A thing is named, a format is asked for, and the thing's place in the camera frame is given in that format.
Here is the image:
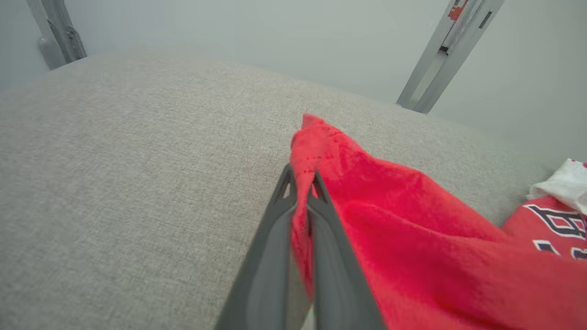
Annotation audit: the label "red and white jersey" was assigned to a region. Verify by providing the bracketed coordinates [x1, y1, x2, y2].
[289, 113, 587, 330]

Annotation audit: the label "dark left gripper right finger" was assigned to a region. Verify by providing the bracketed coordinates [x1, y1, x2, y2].
[306, 170, 387, 330]

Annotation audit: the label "red shorts with number print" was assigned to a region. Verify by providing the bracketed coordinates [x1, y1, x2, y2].
[501, 158, 587, 264]

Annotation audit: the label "silver post with red label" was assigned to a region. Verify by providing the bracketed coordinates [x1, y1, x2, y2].
[396, 0, 505, 115]

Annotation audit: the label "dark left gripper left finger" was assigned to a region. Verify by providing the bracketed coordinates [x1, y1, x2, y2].
[215, 164, 304, 330]

